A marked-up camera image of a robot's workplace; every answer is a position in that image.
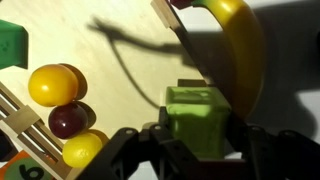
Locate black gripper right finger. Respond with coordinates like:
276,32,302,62
229,113,320,180

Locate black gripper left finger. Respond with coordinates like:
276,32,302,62
78,106,208,180

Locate lime green block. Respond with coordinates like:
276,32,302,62
165,85,232,160

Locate yellow toy lemon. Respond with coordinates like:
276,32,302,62
62,132,104,169

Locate dark red toy plum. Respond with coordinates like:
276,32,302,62
48,102,89,140

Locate yellow-orange toy fruit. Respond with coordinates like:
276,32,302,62
27,63,80,108

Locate orange cube with number nine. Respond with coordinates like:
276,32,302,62
0,149,56,180

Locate yellow toy banana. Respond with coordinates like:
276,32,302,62
191,0,266,120

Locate wooden tray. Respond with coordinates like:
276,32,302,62
0,0,214,180

